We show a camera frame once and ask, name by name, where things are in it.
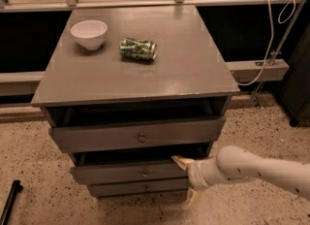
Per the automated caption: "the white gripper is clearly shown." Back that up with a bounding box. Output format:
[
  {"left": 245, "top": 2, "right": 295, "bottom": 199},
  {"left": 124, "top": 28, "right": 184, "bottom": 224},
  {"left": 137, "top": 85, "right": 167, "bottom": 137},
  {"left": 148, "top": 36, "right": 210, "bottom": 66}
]
[{"left": 171, "top": 155, "right": 211, "bottom": 208}]

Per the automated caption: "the grey drawer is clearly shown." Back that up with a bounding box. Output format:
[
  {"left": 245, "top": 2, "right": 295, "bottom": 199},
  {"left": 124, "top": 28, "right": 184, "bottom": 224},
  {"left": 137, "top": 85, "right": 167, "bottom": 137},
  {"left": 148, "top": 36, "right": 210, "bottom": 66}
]
[
  {"left": 70, "top": 152, "right": 187, "bottom": 185},
  {"left": 87, "top": 177, "right": 189, "bottom": 197},
  {"left": 49, "top": 115, "right": 226, "bottom": 153}
]

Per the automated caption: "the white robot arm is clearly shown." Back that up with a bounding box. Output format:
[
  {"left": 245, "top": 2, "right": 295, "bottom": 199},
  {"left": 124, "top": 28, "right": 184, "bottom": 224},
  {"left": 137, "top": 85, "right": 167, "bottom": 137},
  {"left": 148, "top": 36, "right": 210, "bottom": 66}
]
[{"left": 171, "top": 145, "right": 310, "bottom": 207}]

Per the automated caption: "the grey bottom drawer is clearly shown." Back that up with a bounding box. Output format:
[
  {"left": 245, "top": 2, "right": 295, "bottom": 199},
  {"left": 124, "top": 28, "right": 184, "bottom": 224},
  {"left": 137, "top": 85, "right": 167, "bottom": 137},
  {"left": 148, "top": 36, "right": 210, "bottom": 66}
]
[{"left": 87, "top": 177, "right": 189, "bottom": 197}]

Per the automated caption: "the grey wooden drawer cabinet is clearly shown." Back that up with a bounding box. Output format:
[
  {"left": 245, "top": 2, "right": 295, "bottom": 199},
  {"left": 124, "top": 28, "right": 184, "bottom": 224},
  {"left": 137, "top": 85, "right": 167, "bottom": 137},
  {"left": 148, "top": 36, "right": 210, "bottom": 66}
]
[{"left": 32, "top": 6, "right": 238, "bottom": 197}]

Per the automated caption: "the grey top drawer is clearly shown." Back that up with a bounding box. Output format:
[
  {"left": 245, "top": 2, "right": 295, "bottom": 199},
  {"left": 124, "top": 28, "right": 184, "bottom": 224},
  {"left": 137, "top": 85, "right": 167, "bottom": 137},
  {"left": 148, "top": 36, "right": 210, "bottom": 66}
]
[{"left": 49, "top": 115, "right": 226, "bottom": 153}]

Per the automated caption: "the dark cabinet at right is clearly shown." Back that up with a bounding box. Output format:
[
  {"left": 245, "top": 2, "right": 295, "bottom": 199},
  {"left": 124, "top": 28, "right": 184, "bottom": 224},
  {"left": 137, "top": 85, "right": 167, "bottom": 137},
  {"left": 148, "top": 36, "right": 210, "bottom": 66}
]
[{"left": 283, "top": 24, "right": 310, "bottom": 127}]

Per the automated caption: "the crushed green soda can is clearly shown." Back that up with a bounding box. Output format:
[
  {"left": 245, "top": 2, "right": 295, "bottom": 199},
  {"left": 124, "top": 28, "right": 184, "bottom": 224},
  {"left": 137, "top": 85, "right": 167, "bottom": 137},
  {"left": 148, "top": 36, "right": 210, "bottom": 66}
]
[{"left": 119, "top": 37, "right": 157, "bottom": 62}]

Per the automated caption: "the black bar on floor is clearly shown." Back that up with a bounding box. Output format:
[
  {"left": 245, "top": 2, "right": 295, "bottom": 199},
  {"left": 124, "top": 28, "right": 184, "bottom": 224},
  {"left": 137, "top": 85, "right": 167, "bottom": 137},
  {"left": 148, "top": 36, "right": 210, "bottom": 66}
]
[{"left": 0, "top": 179, "right": 23, "bottom": 225}]

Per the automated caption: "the white ceramic bowl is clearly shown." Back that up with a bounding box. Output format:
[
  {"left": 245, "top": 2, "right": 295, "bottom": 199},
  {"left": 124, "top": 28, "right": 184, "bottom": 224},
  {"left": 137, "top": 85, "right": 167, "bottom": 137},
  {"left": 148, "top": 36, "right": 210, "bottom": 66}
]
[{"left": 70, "top": 20, "right": 108, "bottom": 49}]

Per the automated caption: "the white cable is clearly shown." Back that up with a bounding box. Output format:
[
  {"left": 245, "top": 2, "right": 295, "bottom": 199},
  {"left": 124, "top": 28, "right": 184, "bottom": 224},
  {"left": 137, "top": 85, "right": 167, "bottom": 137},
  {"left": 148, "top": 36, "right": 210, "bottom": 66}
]
[{"left": 234, "top": 0, "right": 296, "bottom": 86}]

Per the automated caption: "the grey metal railing frame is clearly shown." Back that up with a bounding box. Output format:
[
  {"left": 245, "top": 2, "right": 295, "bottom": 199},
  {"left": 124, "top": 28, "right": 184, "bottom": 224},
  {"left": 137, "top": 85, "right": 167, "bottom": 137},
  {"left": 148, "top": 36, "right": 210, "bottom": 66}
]
[{"left": 0, "top": 0, "right": 310, "bottom": 97}]

